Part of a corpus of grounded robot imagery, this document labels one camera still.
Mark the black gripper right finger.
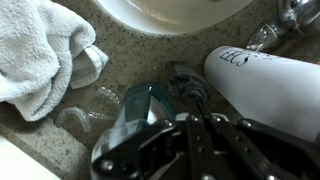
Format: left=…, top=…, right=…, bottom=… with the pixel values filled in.
left=197, top=96, right=320, bottom=180

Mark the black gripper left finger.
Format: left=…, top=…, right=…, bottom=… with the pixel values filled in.
left=90, top=96, right=221, bottom=180

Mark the black pump bottle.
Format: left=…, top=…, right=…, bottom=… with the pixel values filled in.
left=165, top=62, right=212, bottom=103

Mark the white EECS water bottle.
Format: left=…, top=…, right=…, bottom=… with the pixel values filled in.
left=203, top=45, right=320, bottom=144

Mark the clear dental retainer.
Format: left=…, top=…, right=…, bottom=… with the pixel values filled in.
left=54, top=106, right=93, bottom=134
left=88, top=85, right=122, bottom=122

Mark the white oval sink basin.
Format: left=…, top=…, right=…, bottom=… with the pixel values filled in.
left=93, top=0, right=254, bottom=36

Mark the chrome faucet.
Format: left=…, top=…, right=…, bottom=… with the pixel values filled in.
left=245, top=0, right=320, bottom=54

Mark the white terry towel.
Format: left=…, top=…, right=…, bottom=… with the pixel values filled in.
left=0, top=0, right=110, bottom=123

